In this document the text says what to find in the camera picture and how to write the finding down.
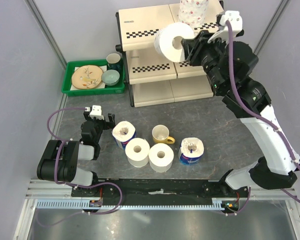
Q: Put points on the floral ceramic plate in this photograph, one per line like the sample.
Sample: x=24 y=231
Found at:
x=86 y=77

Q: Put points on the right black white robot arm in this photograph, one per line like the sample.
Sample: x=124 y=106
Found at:
x=251 y=104

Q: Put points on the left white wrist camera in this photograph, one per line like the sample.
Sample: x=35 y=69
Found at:
x=96 y=112

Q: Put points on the floral white paper towel roll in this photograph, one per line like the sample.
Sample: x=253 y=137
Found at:
x=193 y=12

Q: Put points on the blue slotted cable duct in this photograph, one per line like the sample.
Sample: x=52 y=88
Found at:
x=85 y=204

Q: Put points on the green plastic tray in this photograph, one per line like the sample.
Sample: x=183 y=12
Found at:
x=84 y=78

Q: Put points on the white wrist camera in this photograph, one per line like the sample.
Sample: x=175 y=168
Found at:
x=96 y=112
x=230 y=25

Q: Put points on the cream three-tier shelf rack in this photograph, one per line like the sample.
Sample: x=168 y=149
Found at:
x=151 y=78

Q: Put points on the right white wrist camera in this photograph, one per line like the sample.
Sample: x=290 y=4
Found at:
x=230 y=25

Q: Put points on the light green ceramic bowl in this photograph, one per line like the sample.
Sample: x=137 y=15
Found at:
x=110 y=77

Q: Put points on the blue wrapped paper towel roll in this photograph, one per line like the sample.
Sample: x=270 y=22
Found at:
x=122 y=133
x=191 y=150

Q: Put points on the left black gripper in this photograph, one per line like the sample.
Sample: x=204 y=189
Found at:
x=107 y=125

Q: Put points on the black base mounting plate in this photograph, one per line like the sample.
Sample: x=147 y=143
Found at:
x=170 y=191

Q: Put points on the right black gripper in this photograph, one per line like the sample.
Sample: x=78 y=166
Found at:
x=194 y=47

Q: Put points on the plain white paper towel roll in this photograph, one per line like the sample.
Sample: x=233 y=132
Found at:
x=137 y=152
x=161 y=157

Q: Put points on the dark green mug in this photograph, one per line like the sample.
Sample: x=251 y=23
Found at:
x=114 y=62

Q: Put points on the yellow ceramic mug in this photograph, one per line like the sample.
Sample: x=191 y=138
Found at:
x=161 y=134

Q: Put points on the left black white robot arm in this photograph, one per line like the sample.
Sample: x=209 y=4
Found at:
x=59 y=161

